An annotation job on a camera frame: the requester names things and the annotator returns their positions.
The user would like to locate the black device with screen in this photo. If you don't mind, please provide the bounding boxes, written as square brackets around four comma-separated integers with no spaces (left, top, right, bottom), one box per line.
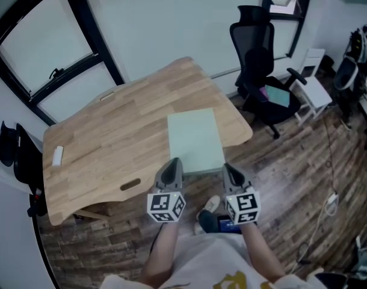
[217,215,242,235]

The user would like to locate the black mesh office chair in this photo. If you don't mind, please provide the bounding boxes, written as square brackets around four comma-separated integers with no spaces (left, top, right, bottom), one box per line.
[229,5,308,140]

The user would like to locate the teal flat book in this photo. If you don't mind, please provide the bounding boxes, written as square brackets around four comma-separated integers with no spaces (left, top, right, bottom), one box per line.
[265,84,292,108]

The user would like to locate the person's dark trouser leg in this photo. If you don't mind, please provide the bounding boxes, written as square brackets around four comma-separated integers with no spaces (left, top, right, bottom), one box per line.
[196,208,221,235]

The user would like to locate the small white block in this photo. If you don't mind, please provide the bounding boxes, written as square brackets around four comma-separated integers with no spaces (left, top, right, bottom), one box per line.
[52,146,65,167]

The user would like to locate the white shirt with yellow print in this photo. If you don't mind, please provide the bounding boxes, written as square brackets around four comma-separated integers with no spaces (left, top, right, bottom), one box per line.
[99,232,324,289]

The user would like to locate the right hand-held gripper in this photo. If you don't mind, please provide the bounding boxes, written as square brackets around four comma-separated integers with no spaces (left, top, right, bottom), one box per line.
[221,163,262,226]

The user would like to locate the pale green item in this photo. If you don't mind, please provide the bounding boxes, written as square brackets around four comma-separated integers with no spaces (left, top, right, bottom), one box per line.
[167,107,226,176]

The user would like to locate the person's left forearm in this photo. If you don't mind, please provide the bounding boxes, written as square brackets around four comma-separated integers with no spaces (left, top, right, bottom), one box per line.
[140,220,180,286]

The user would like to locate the white cable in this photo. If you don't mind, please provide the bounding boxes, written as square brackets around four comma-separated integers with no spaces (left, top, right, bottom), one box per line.
[297,205,330,271]

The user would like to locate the thin dark cable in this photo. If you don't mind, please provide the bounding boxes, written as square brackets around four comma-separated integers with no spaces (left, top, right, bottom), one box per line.
[322,115,338,193]

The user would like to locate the black plastic chair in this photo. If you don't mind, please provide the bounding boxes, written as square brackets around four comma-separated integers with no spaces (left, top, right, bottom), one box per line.
[0,120,48,217]

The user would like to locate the person's right forearm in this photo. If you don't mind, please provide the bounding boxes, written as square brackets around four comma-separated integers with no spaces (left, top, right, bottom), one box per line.
[239,220,287,283]

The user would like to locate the white paper sheet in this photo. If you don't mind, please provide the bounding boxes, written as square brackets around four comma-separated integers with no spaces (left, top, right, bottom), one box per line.
[269,0,298,15]

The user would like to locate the narrow black framed window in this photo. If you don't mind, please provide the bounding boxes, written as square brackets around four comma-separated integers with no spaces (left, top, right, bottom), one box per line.
[261,0,314,59]

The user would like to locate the white small stool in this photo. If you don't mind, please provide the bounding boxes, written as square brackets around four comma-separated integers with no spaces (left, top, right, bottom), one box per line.
[291,48,334,123]

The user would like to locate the wooden table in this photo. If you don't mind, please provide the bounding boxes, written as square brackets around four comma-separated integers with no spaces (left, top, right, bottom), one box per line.
[42,56,254,227]

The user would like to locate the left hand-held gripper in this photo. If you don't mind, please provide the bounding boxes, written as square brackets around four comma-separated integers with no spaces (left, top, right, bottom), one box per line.
[146,157,187,224]

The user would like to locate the beige shoe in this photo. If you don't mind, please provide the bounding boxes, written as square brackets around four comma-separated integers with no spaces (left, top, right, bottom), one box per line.
[200,194,221,214]

